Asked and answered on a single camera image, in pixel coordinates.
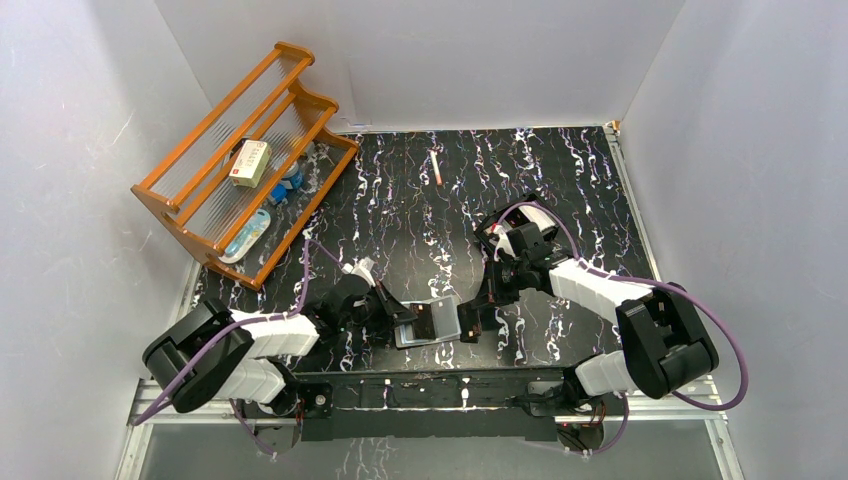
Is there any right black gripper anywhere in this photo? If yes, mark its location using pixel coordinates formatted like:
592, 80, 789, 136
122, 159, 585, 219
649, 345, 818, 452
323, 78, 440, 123
473, 255, 529, 309

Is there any silver metal card holder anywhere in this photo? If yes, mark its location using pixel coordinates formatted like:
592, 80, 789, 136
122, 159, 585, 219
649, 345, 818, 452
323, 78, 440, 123
394, 295, 461, 350

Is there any black VIP card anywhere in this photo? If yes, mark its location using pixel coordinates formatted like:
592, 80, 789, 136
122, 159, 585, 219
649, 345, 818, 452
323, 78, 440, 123
409, 302, 436, 341

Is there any black card tray box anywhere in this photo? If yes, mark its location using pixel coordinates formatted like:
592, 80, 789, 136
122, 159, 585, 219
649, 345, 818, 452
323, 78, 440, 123
474, 192, 559, 258

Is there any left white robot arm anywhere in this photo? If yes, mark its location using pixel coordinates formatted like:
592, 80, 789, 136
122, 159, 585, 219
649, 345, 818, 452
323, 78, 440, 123
136, 273, 421, 423

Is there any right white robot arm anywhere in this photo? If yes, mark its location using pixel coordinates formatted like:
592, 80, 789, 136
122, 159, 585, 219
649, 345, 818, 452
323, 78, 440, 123
457, 222, 719, 415

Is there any white card stack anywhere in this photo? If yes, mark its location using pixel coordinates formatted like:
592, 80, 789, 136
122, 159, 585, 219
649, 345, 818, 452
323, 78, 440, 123
489, 204, 559, 240

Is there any pink white pen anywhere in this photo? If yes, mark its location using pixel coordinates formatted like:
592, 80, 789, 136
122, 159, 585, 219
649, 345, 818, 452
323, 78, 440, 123
429, 150, 443, 186

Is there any light blue blister pack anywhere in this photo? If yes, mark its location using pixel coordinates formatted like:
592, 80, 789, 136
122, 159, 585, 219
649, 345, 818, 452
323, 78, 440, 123
220, 208, 271, 264

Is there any blue small bottle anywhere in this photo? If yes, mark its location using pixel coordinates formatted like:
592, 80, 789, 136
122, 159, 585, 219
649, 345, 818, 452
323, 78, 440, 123
268, 161, 304, 205

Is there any orange wooden shelf rack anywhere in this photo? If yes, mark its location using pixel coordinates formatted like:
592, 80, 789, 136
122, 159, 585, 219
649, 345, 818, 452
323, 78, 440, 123
131, 42, 359, 289

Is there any cream medicine box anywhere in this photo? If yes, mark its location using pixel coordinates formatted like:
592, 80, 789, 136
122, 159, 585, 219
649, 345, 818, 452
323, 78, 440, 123
229, 140, 271, 188

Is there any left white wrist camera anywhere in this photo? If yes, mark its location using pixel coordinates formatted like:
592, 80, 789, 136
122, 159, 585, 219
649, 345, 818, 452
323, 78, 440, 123
342, 257, 376, 287

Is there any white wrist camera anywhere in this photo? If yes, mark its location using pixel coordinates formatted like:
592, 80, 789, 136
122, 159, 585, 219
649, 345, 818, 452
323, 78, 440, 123
488, 225, 515, 261
342, 257, 376, 287

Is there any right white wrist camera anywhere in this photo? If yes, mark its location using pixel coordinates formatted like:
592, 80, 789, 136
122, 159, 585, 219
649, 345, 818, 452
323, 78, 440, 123
488, 225, 515, 261

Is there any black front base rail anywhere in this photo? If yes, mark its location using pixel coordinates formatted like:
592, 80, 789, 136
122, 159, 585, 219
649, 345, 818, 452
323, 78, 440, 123
296, 367, 588, 441

